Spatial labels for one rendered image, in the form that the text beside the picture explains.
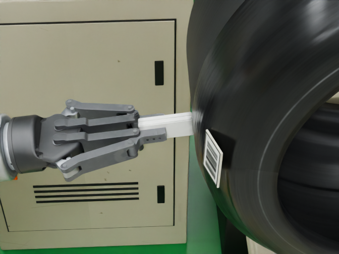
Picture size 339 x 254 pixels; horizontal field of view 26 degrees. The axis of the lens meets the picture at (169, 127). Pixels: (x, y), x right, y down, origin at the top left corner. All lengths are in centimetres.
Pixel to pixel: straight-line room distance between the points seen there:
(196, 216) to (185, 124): 135
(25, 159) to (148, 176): 103
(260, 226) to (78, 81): 87
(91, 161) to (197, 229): 134
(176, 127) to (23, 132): 19
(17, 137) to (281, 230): 35
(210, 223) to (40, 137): 135
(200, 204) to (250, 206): 141
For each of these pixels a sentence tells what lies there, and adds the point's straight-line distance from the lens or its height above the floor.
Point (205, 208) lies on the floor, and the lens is 229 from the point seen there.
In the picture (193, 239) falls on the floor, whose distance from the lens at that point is 222.
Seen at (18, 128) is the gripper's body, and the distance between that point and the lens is 95.
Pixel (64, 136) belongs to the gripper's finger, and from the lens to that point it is 95.
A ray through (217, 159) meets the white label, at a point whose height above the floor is 120.
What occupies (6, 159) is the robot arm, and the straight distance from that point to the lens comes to 96.
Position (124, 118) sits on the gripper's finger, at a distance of 96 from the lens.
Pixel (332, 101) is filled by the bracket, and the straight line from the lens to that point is 129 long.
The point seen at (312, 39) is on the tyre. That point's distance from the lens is 73.
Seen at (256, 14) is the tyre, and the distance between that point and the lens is 77.
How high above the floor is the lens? 182
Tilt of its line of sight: 46 degrees down
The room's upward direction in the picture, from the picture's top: straight up
